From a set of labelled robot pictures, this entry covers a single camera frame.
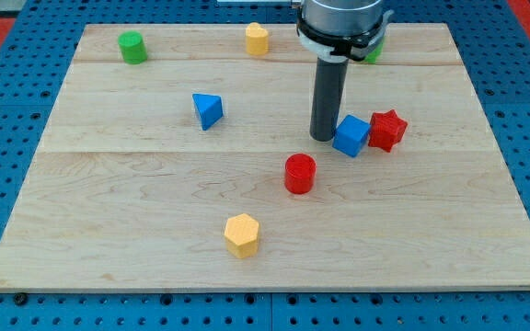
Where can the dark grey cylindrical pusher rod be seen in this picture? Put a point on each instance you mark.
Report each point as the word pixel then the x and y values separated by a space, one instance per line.
pixel 328 90

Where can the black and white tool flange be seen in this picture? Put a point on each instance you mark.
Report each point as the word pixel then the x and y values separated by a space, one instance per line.
pixel 340 48

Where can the red cylinder block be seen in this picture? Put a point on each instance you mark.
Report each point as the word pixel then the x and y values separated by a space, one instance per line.
pixel 300 172

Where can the green block behind arm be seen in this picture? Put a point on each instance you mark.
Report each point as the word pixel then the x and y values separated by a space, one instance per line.
pixel 375 52

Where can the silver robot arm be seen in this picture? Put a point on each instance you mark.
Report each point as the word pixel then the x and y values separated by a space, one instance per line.
pixel 337 32

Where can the red star block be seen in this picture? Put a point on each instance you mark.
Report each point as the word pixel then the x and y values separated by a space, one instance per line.
pixel 387 130

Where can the blue cube block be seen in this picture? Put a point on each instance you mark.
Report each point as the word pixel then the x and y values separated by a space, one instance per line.
pixel 351 135

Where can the yellow heart block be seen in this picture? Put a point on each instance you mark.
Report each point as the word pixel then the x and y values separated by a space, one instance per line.
pixel 257 39

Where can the blue triangle block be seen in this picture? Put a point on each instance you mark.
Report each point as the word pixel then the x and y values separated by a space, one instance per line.
pixel 209 109

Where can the light wooden board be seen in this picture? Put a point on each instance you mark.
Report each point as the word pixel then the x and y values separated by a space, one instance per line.
pixel 127 193

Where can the yellow hexagon block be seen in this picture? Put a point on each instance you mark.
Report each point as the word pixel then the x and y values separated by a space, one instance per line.
pixel 242 236

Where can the green cylinder block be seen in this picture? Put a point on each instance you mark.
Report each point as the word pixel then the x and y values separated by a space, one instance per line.
pixel 131 44

